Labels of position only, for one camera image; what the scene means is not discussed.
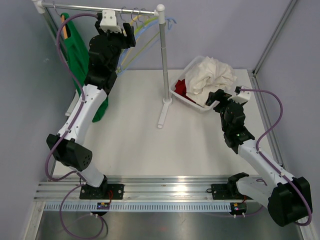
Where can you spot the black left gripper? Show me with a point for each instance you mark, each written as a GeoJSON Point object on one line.
{"type": "Point", "coordinates": [128, 31]}

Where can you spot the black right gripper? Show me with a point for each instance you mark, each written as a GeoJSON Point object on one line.
{"type": "Point", "coordinates": [220, 96]}

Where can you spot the yellow hanger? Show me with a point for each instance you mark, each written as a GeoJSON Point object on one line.
{"type": "Point", "coordinates": [139, 22]}

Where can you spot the beige t shirt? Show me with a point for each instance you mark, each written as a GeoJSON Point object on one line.
{"type": "Point", "coordinates": [208, 75]}

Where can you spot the lime green hanger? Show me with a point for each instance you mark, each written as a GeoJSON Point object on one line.
{"type": "Point", "coordinates": [129, 56]}

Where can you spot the red t shirt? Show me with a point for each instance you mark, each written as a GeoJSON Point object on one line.
{"type": "Point", "coordinates": [180, 90]}

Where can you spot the green t shirt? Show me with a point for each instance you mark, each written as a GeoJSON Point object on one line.
{"type": "Point", "coordinates": [78, 61]}

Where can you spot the orange hanger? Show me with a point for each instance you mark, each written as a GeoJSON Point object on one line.
{"type": "Point", "coordinates": [64, 29]}

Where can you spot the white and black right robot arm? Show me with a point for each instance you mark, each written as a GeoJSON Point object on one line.
{"type": "Point", "coordinates": [286, 197]}

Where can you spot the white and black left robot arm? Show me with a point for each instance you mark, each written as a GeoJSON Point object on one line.
{"type": "Point", "coordinates": [67, 145]}

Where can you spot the silver clothes rack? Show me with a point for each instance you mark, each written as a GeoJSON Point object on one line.
{"type": "Point", "coordinates": [159, 12]}

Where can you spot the white plastic basket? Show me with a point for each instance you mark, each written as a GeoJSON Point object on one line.
{"type": "Point", "coordinates": [180, 76]}

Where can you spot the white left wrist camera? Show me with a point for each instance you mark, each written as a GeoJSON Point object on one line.
{"type": "Point", "coordinates": [108, 22]}

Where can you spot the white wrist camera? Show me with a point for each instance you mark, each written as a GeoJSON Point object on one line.
{"type": "Point", "coordinates": [241, 96]}
{"type": "Point", "coordinates": [108, 22]}

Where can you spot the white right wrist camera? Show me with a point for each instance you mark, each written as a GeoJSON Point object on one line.
{"type": "Point", "coordinates": [241, 96]}

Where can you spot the aluminium corner post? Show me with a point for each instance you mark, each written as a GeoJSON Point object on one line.
{"type": "Point", "coordinates": [275, 35]}

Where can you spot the aluminium frame rail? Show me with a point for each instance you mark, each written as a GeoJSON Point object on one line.
{"type": "Point", "coordinates": [141, 189]}

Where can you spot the white slotted cable duct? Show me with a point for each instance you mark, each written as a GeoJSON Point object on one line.
{"type": "Point", "coordinates": [139, 207]}

